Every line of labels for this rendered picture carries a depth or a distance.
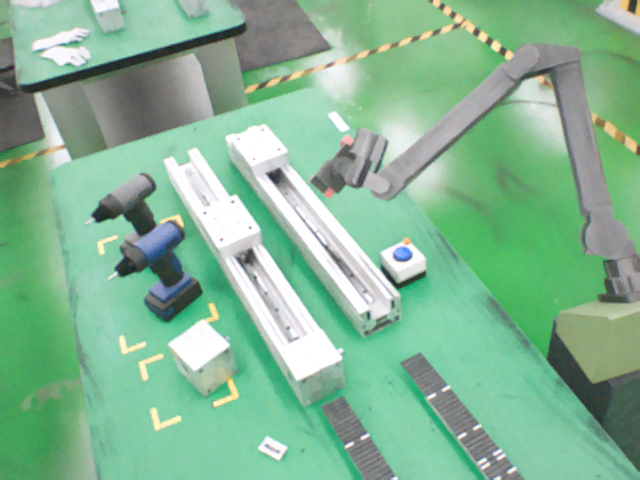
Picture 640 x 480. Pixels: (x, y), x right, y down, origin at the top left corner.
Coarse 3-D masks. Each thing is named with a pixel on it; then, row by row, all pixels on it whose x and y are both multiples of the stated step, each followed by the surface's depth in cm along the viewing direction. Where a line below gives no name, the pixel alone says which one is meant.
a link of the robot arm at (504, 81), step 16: (528, 48) 133; (512, 64) 134; (528, 64) 133; (496, 80) 137; (512, 80) 136; (480, 96) 138; (496, 96) 138; (464, 112) 139; (480, 112) 138; (432, 128) 141; (448, 128) 140; (464, 128) 139; (416, 144) 142; (432, 144) 141; (448, 144) 140; (400, 160) 142; (416, 160) 142; (432, 160) 142; (384, 176) 142; (400, 176) 142; (416, 176) 144; (400, 192) 147
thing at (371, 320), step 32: (256, 192) 189; (288, 192) 180; (288, 224) 170; (320, 224) 170; (320, 256) 157; (352, 256) 157; (352, 288) 149; (384, 288) 148; (352, 320) 151; (384, 320) 150
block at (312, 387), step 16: (320, 336) 139; (288, 352) 137; (304, 352) 136; (320, 352) 136; (336, 352) 135; (288, 368) 136; (304, 368) 133; (320, 368) 133; (336, 368) 135; (304, 384) 133; (320, 384) 136; (336, 384) 139; (304, 400) 137
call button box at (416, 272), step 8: (392, 248) 160; (384, 256) 158; (392, 256) 158; (416, 256) 157; (384, 264) 160; (392, 264) 156; (400, 264) 156; (408, 264) 156; (416, 264) 156; (424, 264) 157; (384, 272) 162; (392, 272) 157; (400, 272) 155; (408, 272) 156; (416, 272) 158; (424, 272) 159; (392, 280) 159; (400, 280) 157; (408, 280) 158; (416, 280) 159
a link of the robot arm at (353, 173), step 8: (352, 160) 147; (360, 160) 144; (368, 160) 145; (344, 168) 145; (352, 168) 144; (360, 168) 144; (368, 168) 145; (344, 176) 145; (352, 176) 144; (360, 176) 145; (352, 184) 145; (360, 184) 145
